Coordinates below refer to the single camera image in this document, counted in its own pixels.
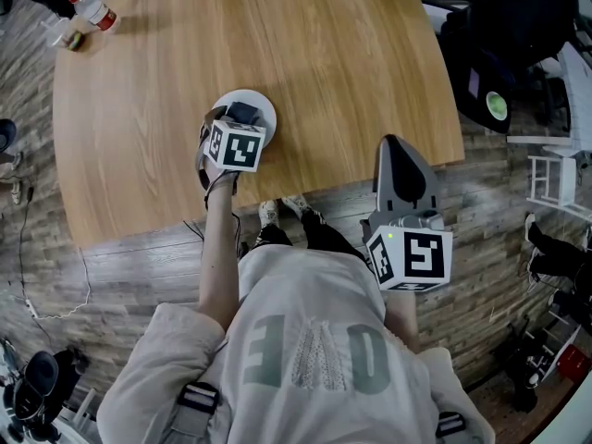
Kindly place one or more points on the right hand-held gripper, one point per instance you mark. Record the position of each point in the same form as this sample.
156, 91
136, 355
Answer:
423, 257

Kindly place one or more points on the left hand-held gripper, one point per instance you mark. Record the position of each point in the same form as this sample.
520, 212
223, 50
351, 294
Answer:
236, 151

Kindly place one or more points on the white round plate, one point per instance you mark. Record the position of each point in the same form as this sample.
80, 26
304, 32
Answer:
266, 111

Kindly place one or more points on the person's left forearm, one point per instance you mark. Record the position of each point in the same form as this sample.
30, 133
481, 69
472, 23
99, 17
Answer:
219, 257

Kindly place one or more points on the person's right forearm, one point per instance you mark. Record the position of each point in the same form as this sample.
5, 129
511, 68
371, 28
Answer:
402, 317

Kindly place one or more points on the person's left patterned shoe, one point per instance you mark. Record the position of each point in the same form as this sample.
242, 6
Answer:
268, 213

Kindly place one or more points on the person's patterned shoe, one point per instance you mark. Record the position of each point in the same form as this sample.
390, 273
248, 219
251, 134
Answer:
268, 213
298, 204

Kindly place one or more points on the person's right patterned shoe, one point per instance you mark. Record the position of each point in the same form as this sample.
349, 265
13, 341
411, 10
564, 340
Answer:
298, 204

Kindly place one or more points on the person's black trousers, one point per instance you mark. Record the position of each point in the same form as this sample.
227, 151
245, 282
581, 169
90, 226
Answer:
324, 234

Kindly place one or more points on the person's light grey sweatshirt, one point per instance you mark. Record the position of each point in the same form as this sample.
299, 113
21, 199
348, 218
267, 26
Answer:
305, 340

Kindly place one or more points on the white stool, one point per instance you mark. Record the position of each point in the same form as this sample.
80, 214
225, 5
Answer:
552, 178

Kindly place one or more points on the round green and white object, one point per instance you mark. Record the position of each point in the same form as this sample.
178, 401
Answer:
497, 104

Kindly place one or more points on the red box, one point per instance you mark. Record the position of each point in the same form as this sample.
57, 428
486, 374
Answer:
573, 361

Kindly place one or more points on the small green yellow object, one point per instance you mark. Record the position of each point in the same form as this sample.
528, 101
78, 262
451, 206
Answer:
74, 41

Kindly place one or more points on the clear bottle with red cap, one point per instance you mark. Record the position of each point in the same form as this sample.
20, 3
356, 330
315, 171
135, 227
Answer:
94, 11

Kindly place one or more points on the clear plastic cup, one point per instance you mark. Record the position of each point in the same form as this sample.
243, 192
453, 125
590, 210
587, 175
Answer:
56, 33

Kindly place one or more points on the dark shoe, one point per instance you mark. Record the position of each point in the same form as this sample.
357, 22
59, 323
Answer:
6, 134

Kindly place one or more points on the black office chair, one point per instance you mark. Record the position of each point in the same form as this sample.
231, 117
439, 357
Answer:
509, 30

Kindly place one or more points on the black device on stand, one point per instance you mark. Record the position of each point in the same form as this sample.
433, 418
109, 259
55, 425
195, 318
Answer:
34, 386

